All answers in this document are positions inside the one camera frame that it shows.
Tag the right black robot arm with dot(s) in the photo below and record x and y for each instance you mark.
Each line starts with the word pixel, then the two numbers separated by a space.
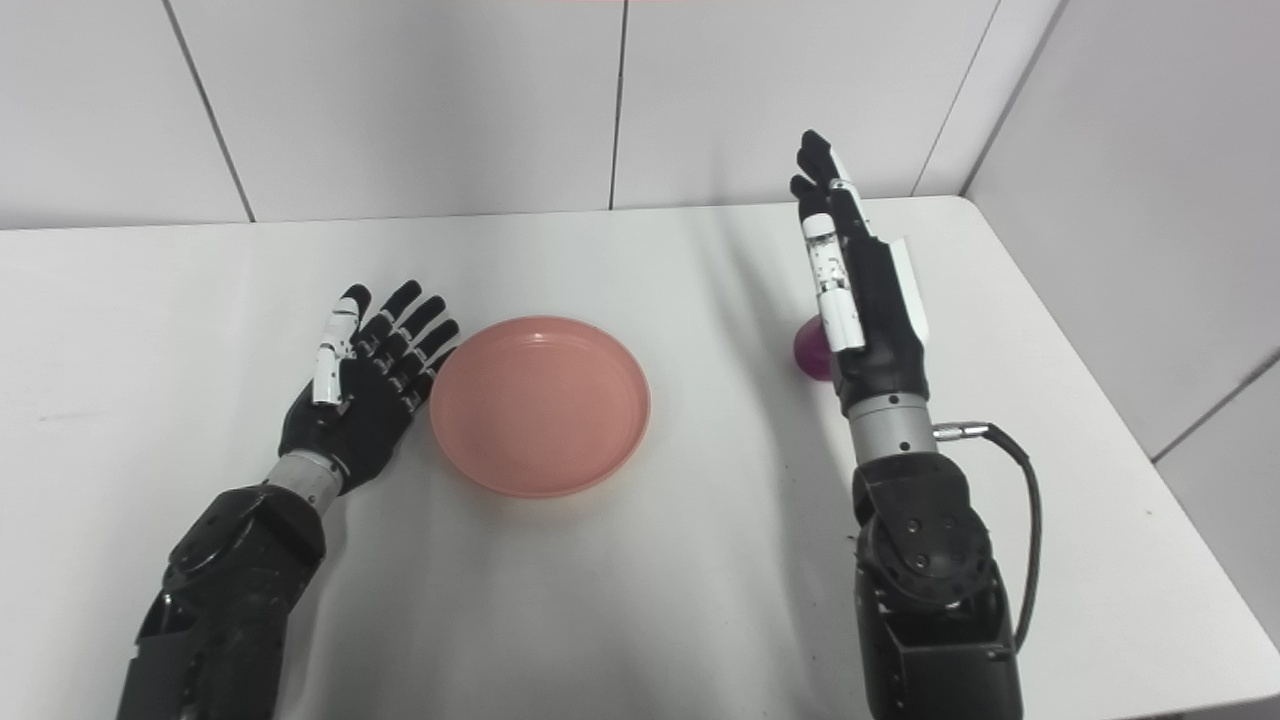
pixel 930 580

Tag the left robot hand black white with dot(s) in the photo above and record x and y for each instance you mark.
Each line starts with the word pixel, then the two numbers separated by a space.
pixel 375 395

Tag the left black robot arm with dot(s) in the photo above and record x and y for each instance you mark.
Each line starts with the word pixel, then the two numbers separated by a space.
pixel 230 600

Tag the pink round plate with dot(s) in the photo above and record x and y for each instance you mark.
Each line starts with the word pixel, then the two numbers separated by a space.
pixel 540 405

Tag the purple red onion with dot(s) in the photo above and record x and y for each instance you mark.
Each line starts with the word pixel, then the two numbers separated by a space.
pixel 812 350

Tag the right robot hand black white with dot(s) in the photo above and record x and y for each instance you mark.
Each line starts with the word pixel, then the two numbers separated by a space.
pixel 860 290

